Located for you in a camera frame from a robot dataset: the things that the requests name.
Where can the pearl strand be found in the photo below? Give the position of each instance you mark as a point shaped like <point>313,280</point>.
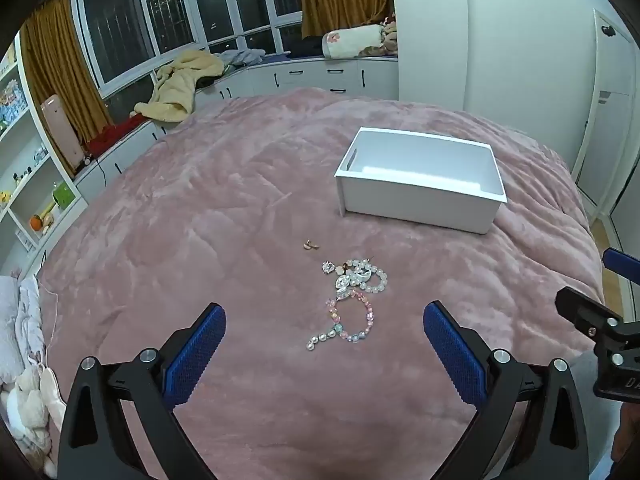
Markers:
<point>320,340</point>

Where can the grey clothing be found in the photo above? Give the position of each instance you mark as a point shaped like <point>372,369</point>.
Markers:
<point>245,57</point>

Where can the white flower earring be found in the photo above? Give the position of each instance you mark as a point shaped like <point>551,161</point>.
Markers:
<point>342,269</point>

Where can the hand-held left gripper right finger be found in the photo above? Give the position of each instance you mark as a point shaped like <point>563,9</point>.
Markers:
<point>452,355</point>

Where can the silver crystal brooch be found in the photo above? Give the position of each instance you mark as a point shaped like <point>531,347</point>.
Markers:
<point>345,286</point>

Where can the white door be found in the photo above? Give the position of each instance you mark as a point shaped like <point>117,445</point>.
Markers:
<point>607,125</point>

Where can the green toy box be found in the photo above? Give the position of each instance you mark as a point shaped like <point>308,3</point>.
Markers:
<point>62,194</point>

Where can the orange plush toy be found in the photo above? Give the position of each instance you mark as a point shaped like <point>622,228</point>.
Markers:
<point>39,223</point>

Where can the white shelf unit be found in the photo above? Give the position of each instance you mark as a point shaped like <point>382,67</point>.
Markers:
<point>20,125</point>

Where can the floral bolster pillow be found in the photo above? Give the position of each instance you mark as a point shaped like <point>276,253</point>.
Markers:
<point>350,41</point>

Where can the cream plush toy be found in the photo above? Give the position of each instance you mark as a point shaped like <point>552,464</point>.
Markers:
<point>30,400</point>

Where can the cream fleece blanket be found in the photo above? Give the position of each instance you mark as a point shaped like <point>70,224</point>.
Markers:
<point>175,90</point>

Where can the red cloth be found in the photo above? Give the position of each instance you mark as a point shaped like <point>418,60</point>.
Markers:
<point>112,137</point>

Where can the bay window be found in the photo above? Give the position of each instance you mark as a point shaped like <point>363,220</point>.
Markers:
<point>165,15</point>

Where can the brown plush toy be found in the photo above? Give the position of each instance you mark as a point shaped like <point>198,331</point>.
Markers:
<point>390,35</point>

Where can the black cloth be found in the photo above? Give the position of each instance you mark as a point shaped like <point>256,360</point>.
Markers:
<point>305,47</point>

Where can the rose gold earring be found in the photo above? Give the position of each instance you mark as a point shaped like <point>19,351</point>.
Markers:
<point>310,245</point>

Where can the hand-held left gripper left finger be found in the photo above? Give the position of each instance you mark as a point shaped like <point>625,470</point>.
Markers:
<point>197,355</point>

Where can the white window seat cabinet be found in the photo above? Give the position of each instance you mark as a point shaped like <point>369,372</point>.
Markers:
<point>310,75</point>

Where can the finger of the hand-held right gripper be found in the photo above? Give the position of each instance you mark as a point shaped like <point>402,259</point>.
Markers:
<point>622,266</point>
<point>580,307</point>

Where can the white storage box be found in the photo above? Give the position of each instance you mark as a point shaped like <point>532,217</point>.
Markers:
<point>415,195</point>

